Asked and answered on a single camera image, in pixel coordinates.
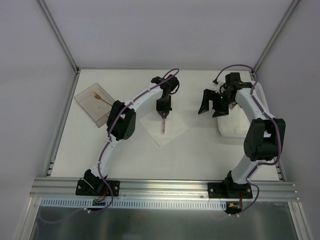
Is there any pink handled knife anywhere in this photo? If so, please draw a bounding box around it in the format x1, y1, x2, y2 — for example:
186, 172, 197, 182
161, 118, 166, 134

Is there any white paper napkin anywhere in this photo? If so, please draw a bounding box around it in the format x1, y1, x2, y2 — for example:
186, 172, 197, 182
139, 111, 188, 147

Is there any gold fork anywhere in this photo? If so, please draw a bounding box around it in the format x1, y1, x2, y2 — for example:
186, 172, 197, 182
92, 92, 112, 106

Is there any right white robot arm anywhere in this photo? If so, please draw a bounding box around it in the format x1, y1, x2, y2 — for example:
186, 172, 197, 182
198, 72, 286, 198

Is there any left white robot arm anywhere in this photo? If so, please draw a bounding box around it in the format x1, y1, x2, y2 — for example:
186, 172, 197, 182
83, 74, 180, 195

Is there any white plastic basket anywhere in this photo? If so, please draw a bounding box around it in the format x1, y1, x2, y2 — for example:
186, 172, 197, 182
217, 83, 269, 139

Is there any transparent brown plastic tray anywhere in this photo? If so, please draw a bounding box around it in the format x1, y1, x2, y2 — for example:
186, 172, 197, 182
74, 83, 115, 128

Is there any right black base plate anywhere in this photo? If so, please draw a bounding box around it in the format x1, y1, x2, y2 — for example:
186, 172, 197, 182
207, 182, 253, 199

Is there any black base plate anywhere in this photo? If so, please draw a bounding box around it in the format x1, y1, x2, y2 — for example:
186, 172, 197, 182
75, 178, 120, 197
207, 182, 253, 199

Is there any aluminium front rail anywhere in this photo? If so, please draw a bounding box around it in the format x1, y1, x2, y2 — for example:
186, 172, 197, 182
29, 177, 301, 202

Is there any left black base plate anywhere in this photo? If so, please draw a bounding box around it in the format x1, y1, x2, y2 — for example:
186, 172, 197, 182
75, 178, 120, 197

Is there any right aluminium frame post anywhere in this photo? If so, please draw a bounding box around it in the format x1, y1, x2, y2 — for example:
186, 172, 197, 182
254, 0, 301, 71

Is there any aluminium frame post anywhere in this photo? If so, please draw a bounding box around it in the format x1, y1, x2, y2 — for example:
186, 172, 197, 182
37, 0, 80, 75
254, 0, 301, 71

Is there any left aluminium frame post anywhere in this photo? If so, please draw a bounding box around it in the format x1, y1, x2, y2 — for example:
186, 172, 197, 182
37, 0, 80, 75

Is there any white slotted cable duct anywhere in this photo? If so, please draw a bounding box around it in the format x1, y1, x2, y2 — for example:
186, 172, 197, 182
39, 197, 227, 211

